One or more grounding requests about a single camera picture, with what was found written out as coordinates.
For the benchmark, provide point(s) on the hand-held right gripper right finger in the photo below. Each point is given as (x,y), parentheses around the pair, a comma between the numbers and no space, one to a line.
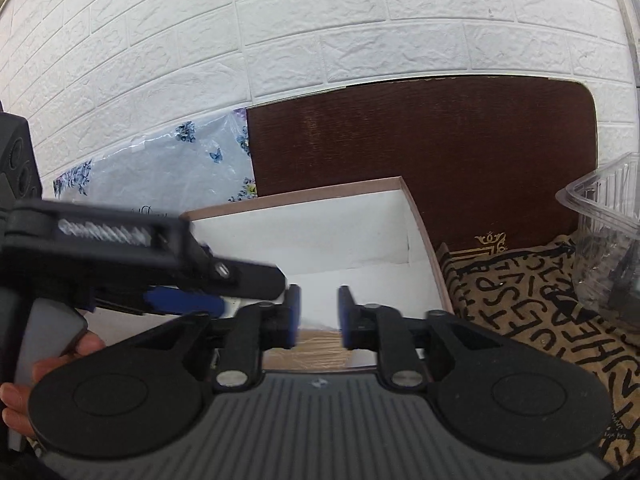
(345,317)

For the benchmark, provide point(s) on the pink-edged white cardboard box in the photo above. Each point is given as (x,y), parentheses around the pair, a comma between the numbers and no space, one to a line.
(325,240)

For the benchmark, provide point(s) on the tan packet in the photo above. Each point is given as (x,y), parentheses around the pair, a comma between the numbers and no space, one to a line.
(320,352)

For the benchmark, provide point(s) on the dark brown wooden board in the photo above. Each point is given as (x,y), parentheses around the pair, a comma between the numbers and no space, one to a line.
(425,160)

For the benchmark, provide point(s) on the tan cloth with black letters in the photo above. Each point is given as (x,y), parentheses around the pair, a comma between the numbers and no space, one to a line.
(525,320)

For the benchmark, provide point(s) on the clear plastic container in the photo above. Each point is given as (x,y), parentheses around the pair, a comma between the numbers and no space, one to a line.
(605,240)

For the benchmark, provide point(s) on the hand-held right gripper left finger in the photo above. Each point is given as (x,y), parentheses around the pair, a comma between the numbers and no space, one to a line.
(293,317)

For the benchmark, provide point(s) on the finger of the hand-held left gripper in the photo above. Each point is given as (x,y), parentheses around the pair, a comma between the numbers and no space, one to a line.
(185,304)
(250,282)

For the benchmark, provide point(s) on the floral plastic bag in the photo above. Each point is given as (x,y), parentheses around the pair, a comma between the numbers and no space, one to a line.
(165,180)

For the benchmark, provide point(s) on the person's left hand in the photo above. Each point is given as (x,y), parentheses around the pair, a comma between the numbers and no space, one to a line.
(15,402)

